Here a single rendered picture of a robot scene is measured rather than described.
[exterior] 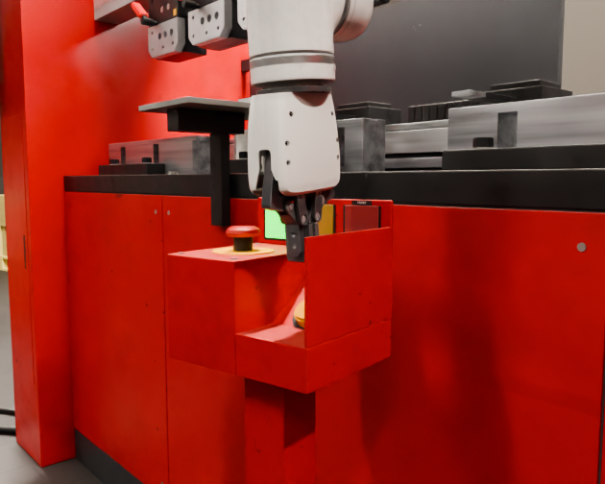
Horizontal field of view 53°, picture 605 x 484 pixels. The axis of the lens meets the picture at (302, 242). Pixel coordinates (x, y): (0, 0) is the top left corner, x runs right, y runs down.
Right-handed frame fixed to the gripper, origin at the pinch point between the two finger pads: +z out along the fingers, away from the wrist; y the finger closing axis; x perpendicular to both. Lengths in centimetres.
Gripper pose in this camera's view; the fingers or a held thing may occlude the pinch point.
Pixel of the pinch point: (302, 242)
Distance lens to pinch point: 63.4
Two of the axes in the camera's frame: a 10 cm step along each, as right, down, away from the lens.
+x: 7.9, 0.6, -6.1
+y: -6.1, 1.7, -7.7
